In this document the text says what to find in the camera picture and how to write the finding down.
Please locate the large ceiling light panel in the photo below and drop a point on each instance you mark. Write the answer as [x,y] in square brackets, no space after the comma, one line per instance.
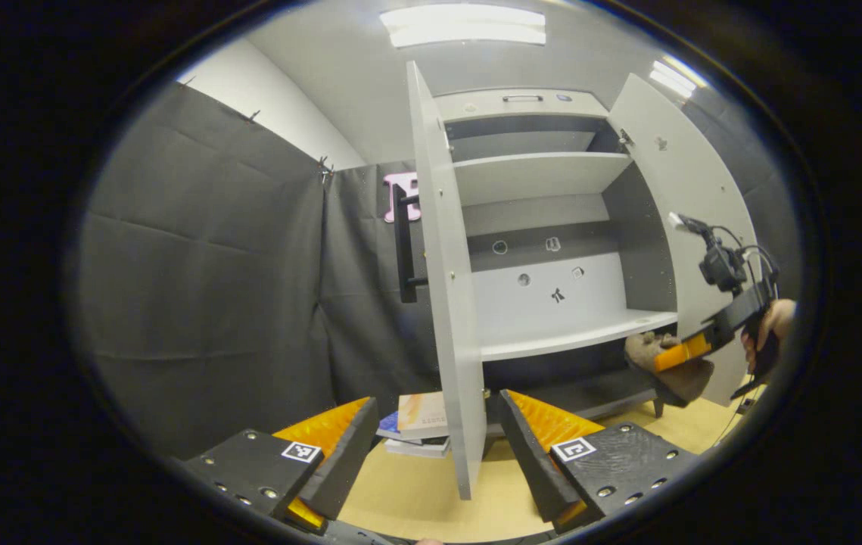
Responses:
[463,25]

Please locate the grey cabinet door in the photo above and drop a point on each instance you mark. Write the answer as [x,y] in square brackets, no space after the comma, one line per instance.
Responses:
[673,189]
[446,303]

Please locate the black backdrop cloth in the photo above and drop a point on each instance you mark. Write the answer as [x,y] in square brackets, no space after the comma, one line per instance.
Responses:
[203,288]

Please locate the grey shoe cabinet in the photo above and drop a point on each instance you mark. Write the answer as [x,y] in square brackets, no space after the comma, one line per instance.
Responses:
[521,310]

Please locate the brown fuzzy shoe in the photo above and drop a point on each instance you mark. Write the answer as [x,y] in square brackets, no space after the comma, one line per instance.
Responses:
[692,384]

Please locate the small ceiling light panel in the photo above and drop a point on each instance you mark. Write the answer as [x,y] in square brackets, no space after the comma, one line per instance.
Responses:
[674,76]

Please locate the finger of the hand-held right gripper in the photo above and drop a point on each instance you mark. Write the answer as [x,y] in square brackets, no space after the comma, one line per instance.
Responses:
[684,354]

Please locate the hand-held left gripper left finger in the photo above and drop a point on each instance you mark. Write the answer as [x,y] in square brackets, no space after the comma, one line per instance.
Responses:
[343,462]

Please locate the white orange cover book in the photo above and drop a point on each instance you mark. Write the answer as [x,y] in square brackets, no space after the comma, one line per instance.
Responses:
[423,415]

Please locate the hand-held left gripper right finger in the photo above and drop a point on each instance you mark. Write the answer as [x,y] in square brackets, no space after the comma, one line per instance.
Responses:
[533,462]

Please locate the metal cloth clip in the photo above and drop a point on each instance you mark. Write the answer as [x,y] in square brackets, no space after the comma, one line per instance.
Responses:
[327,170]

